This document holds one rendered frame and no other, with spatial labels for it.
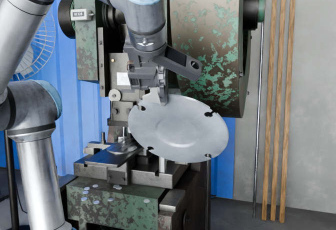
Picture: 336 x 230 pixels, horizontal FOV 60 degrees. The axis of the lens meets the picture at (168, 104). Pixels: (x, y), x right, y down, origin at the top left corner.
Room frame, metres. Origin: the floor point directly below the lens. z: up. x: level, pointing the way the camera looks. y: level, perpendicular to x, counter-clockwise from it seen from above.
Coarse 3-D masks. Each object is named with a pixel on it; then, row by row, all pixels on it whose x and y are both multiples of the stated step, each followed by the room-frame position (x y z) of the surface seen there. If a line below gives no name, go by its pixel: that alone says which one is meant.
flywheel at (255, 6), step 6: (246, 0) 1.06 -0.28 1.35; (252, 0) 1.06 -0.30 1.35; (258, 0) 1.08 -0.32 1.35; (264, 0) 1.08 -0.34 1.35; (246, 6) 1.06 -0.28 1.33; (252, 6) 1.06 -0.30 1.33; (258, 6) 1.08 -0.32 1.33; (264, 6) 1.07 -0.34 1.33; (246, 12) 1.06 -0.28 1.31; (252, 12) 1.06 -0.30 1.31; (258, 12) 1.08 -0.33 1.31; (246, 18) 1.07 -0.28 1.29; (252, 18) 1.07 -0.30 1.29; (258, 18) 1.09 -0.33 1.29; (246, 24) 1.09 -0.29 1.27; (252, 24) 1.08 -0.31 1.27
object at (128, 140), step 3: (129, 138) 1.31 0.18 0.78; (132, 138) 1.31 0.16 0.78; (117, 141) 1.26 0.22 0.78; (120, 141) 1.26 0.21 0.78; (123, 141) 1.26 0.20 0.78; (126, 141) 1.26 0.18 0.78; (129, 141) 1.26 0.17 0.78; (132, 141) 1.26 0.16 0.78; (135, 141) 1.26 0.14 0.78; (138, 144) 1.22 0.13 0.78; (147, 147) 1.22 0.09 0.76; (150, 147) 1.26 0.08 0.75; (141, 150) 1.21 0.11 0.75; (144, 150) 1.21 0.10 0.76; (147, 150) 1.22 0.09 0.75; (138, 153) 1.22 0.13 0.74; (141, 153) 1.21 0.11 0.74; (144, 153) 1.21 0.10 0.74; (147, 153) 1.22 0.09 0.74
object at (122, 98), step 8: (112, 56) 1.21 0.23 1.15; (120, 56) 1.20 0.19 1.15; (112, 64) 1.21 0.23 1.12; (120, 64) 1.20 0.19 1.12; (112, 72) 1.21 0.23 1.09; (120, 72) 1.20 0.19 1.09; (112, 80) 1.21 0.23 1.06; (120, 80) 1.20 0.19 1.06; (128, 80) 1.19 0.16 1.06; (112, 88) 1.21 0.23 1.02; (120, 88) 1.20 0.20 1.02; (128, 88) 1.19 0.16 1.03; (112, 96) 1.19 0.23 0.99; (120, 96) 1.19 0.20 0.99; (128, 96) 1.19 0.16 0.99; (136, 96) 1.18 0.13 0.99; (112, 104) 1.18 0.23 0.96; (120, 104) 1.17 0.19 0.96; (128, 104) 1.16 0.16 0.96; (136, 104) 1.18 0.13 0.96; (112, 112) 1.17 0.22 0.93; (120, 112) 1.17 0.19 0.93; (128, 112) 1.14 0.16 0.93; (120, 120) 1.17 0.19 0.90
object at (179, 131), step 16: (176, 96) 0.72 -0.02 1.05; (144, 112) 0.78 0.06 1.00; (160, 112) 0.77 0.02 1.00; (176, 112) 0.75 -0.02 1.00; (192, 112) 0.74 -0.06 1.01; (144, 128) 0.82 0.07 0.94; (160, 128) 0.82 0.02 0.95; (176, 128) 0.80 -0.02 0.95; (192, 128) 0.79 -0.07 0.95; (208, 128) 0.76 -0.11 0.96; (224, 128) 0.75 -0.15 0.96; (144, 144) 0.87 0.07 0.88; (160, 144) 0.85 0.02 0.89; (176, 144) 0.84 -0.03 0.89; (192, 144) 0.82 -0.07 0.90; (208, 144) 0.80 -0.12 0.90; (224, 144) 0.79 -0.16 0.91; (176, 160) 0.89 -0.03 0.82; (192, 160) 0.87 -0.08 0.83
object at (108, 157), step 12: (120, 144) 1.20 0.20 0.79; (132, 144) 1.20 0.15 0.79; (96, 156) 1.06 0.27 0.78; (108, 156) 1.06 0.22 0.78; (120, 156) 1.06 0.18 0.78; (132, 156) 1.09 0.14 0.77; (108, 168) 1.11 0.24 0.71; (120, 168) 1.10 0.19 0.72; (108, 180) 1.12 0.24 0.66; (120, 180) 1.10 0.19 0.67
